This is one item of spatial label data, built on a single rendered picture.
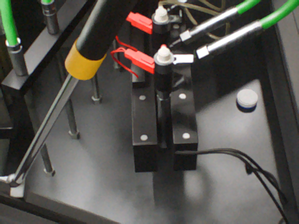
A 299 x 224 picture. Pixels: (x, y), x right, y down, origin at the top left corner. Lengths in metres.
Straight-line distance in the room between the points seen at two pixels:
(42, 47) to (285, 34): 0.46
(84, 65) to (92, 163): 0.73
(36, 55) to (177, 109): 0.24
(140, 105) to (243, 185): 0.24
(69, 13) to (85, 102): 0.27
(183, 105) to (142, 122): 0.07
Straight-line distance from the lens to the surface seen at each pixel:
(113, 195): 1.02
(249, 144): 1.08
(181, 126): 0.91
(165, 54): 0.80
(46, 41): 0.88
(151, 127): 0.91
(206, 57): 0.81
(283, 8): 0.77
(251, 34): 0.79
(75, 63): 0.34
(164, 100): 0.87
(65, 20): 0.90
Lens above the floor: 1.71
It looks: 52 degrees down
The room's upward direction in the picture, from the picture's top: 2 degrees counter-clockwise
